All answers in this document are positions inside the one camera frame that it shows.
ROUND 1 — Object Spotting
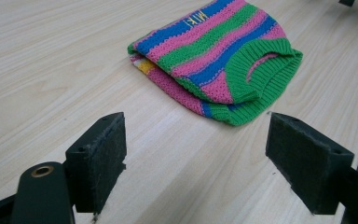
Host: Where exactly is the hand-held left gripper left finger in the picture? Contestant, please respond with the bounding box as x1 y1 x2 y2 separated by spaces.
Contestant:
64 111 128 216

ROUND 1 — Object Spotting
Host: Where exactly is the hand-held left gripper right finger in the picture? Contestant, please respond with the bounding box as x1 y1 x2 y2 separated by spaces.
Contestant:
265 112 355 216

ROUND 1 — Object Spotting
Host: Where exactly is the striped knitted sweater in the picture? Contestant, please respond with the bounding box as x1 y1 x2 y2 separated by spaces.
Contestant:
127 0 304 127

